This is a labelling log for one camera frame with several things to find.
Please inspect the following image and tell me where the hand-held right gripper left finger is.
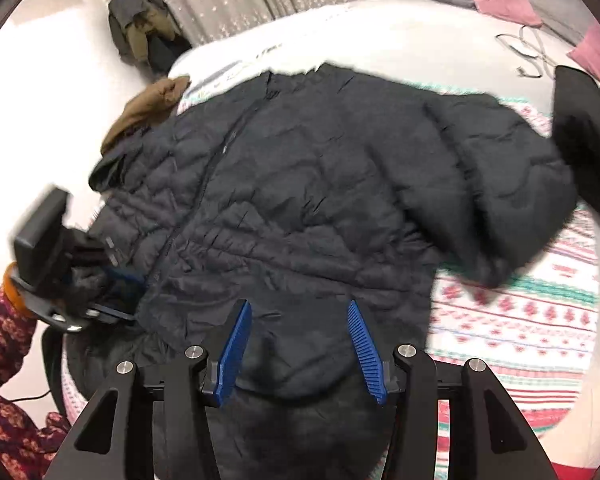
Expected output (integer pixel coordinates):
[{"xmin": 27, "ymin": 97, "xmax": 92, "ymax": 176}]
[{"xmin": 44, "ymin": 299, "xmax": 253, "ymax": 480}]

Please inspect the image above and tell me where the grey cable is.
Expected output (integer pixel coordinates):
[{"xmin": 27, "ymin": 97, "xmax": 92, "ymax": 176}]
[{"xmin": 495, "ymin": 25, "xmax": 562, "ymax": 81}]

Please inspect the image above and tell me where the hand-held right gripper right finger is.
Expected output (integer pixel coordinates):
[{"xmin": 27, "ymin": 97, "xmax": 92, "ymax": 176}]
[{"xmin": 347, "ymin": 300, "xmax": 558, "ymax": 480}]

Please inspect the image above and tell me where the dark navy puffer jacket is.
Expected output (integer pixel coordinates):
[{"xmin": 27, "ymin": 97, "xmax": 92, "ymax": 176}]
[{"xmin": 62, "ymin": 62, "xmax": 578, "ymax": 480}]

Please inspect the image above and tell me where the red green patterned blanket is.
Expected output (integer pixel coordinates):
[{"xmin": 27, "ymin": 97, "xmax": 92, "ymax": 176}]
[{"xmin": 62, "ymin": 55, "xmax": 600, "ymax": 466}]

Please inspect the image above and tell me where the red cloth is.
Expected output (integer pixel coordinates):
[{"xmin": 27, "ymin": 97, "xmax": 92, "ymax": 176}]
[{"xmin": 549, "ymin": 462, "xmax": 600, "ymax": 480}]

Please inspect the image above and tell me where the black garment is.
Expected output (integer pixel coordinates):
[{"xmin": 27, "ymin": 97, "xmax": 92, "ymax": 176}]
[{"xmin": 549, "ymin": 64, "xmax": 600, "ymax": 241}]

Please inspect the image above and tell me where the thin black cable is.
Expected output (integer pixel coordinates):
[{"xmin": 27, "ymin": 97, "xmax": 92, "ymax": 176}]
[{"xmin": 7, "ymin": 389, "xmax": 52, "ymax": 403}]

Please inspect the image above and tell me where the pile of dark clothes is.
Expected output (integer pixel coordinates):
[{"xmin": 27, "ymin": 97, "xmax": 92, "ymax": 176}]
[{"xmin": 106, "ymin": 0, "xmax": 194, "ymax": 79}]

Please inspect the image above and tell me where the person's left forearm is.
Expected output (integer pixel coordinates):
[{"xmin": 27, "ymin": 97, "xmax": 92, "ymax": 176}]
[{"xmin": 0, "ymin": 285, "xmax": 38, "ymax": 393}]

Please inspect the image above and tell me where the red patterned sweater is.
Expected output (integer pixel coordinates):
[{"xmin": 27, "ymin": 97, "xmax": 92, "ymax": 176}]
[{"xmin": 0, "ymin": 389, "xmax": 72, "ymax": 480}]

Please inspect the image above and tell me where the bed with pale sheet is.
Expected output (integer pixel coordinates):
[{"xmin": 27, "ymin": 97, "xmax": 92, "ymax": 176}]
[{"xmin": 169, "ymin": 2, "xmax": 583, "ymax": 111}]

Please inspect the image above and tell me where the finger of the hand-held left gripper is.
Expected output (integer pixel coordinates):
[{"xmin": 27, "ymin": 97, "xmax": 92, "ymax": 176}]
[
  {"xmin": 86, "ymin": 303, "xmax": 138, "ymax": 326},
  {"xmin": 97, "ymin": 246, "xmax": 148, "ymax": 292}
]

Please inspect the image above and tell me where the brown garment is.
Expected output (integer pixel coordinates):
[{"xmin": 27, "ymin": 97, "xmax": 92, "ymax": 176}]
[{"xmin": 100, "ymin": 76, "xmax": 192, "ymax": 157}]

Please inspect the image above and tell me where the orange wristband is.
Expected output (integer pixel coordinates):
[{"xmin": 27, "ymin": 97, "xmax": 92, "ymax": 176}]
[{"xmin": 2, "ymin": 262, "xmax": 33, "ymax": 318}]

